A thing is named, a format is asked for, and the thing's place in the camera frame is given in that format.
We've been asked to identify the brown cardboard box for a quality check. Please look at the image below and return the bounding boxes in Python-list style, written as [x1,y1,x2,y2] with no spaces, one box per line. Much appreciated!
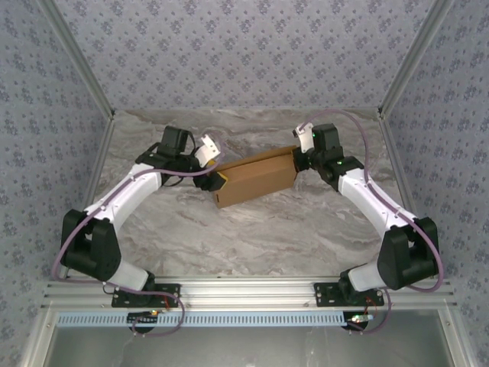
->
[213,145,299,209]

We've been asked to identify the grey metal lower panel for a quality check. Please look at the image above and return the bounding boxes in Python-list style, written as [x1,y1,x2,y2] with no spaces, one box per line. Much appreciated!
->
[21,309,473,367]

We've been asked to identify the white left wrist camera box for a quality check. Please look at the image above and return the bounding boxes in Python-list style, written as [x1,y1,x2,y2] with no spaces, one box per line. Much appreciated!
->
[194,133,225,167]

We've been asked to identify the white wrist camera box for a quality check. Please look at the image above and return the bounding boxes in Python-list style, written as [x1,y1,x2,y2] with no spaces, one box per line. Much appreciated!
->
[291,122,316,154]
[194,133,225,167]

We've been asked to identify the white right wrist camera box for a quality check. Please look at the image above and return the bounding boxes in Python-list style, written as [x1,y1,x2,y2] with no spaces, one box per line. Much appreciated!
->
[291,122,316,154]

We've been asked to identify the aluminium table side rail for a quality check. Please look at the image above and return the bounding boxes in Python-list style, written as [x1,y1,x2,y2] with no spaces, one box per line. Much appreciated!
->
[59,114,116,281]
[380,114,437,279]

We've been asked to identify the aluminium mounting rail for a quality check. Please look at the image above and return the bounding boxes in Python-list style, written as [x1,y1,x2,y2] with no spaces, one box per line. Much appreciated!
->
[40,277,458,310]

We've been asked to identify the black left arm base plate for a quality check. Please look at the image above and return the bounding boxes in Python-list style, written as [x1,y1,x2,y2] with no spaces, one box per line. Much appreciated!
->
[111,281,181,309]

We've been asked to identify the aluminium frame post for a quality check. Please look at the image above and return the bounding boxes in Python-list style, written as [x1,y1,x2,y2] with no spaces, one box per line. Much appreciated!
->
[377,0,456,120]
[37,0,116,120]

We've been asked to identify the light blue slotted cable duct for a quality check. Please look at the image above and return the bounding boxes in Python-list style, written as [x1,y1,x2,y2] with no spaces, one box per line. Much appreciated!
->
[57,311,355,329]

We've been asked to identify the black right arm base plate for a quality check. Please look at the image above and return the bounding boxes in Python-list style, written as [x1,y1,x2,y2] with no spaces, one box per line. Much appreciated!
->
[313,281,385,309]

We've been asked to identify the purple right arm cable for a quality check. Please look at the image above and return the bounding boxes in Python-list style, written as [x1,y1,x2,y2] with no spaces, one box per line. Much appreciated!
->
[297,109,445,336]

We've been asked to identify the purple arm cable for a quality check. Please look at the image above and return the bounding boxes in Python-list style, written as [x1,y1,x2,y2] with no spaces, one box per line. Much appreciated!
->
[297,109,445,336]
[51,132,227,339]

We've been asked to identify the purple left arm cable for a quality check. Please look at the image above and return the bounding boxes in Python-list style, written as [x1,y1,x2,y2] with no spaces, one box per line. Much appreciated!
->
[51,132,227,339]

